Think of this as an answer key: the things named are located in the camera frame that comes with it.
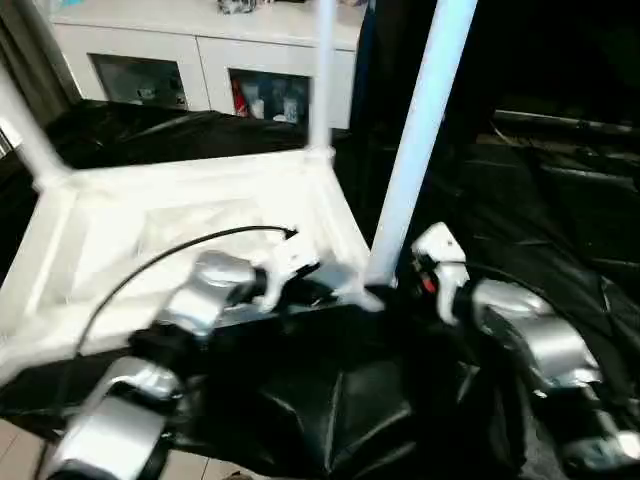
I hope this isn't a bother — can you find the white plastic table top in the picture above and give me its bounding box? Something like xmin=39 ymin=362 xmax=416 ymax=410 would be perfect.
xmin=0 ymin=146 xmax=387 ymax=387

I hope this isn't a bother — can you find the black plastic mat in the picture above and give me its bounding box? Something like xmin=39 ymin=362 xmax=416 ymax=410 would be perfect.
xmin=0 ymin=97 xmax=640 ymax=480

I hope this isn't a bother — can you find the red box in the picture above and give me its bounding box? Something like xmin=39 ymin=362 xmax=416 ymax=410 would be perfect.
xmin=233 ymin=81 xmax=250 ymax=118

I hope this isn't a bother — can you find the large black box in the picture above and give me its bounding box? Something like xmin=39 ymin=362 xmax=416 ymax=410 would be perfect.
xmin=352 ymin=0 xmax=640 ymax=142

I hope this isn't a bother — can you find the white glass-door cabinet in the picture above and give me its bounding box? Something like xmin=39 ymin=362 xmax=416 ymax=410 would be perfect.
xmin=49 ymin=0 xmax=365 ymax=132

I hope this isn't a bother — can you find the grey-brown curtain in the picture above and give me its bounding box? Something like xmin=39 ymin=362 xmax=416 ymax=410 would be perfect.
xmin=0 ymin=0 xmax=82 ymax=127

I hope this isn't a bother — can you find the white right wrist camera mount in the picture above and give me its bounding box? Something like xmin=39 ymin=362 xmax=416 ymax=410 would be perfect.
xmin=408 ymin=221 xmax=472 ymax=327

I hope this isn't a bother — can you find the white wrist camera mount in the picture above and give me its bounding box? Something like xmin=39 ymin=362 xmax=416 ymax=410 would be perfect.
xmin=253 ymin=229 xmax=322 ymax=315
xmin=408 ymin=221 xmax=472 ymax=327

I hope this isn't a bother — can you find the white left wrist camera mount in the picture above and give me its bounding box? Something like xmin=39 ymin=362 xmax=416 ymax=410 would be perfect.
xmin=253 ymin=229 xmax=322 ymax=315

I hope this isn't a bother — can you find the dark horizontal metal rail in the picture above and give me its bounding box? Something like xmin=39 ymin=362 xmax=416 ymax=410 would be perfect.
xmin=493 ymin=108 xmax=640 ymax=135

